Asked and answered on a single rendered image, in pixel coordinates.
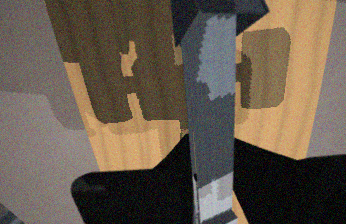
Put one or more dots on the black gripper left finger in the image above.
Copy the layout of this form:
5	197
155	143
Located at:
164	191

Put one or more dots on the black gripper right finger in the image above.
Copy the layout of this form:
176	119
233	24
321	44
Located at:
275	189

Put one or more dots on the light wooden board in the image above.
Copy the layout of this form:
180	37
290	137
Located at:
128	82

